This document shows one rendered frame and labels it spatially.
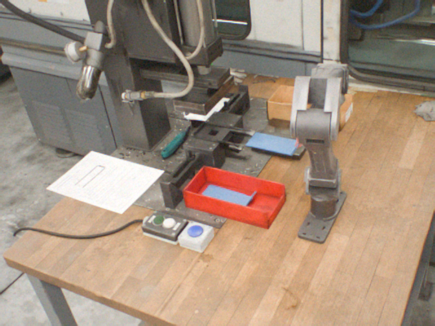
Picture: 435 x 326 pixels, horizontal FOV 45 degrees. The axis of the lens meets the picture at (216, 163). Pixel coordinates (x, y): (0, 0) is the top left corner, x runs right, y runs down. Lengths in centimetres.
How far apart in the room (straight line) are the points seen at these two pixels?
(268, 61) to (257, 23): 15
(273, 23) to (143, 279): 117
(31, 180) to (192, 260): 222
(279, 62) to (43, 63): 146
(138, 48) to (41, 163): 213
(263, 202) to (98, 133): 179
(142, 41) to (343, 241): 75
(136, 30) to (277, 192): 58
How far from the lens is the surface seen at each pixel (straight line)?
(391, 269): 126
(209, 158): 151
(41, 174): 342
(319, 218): 134
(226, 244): 132
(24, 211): 317
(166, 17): 139
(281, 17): 204
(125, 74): 157
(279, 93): 182
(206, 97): 144
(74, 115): 312
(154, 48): 146
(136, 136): 169
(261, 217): 132
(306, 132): 105
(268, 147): 147
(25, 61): 317
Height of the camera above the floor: 183
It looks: 36 degrees down
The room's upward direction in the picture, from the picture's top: 9 degrees counter-clockwise
